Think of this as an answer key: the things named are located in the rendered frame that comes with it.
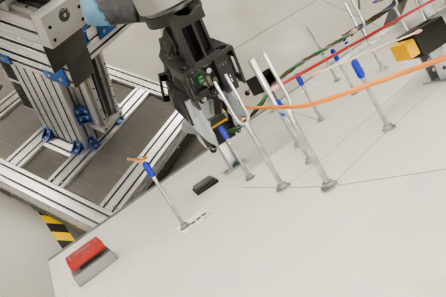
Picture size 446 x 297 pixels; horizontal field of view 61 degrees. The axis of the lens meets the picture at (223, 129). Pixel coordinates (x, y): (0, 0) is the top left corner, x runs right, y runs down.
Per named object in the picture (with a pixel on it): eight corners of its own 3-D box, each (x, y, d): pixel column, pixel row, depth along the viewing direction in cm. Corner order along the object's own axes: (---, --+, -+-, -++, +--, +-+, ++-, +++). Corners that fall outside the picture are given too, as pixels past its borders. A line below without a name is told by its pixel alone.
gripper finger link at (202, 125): (214, 167, 52) (195, 109, 47) (197, 150, 57) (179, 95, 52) (233, 157, 53) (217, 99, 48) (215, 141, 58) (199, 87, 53)
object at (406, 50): (421, 53, 45) (413, 37, 45) (411, 59, 45) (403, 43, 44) (405, 56, 48) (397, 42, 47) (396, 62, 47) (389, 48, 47)
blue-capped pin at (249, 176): (253, 174, 53) (222, 122, 52) (256, 176, 52) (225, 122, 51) (244, 180, 53) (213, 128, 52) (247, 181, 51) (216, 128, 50)
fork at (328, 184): (330, 193, 35) (253, 58, 33) (316, 192, 36) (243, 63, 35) (343, 181, 36) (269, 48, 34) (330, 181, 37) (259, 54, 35)
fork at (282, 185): (282, 193, 41) (216, 79, 39) (273, 193, 43) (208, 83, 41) (294, 183, 42) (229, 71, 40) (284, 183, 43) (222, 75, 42)
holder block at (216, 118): (227, 134, 65) (215, 114, 65) (236, 134, 60) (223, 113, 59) (206, 147, 64) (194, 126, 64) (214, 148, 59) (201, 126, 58)
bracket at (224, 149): (245, 158, 64) (230, 133, 64) (249, 160, 62) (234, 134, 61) (223, 174, 63) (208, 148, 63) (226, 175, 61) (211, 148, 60)
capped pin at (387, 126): (380, 133, 41) (344, 64, 40) (385, 127, 42) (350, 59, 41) (393, 130, 40) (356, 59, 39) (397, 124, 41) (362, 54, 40)
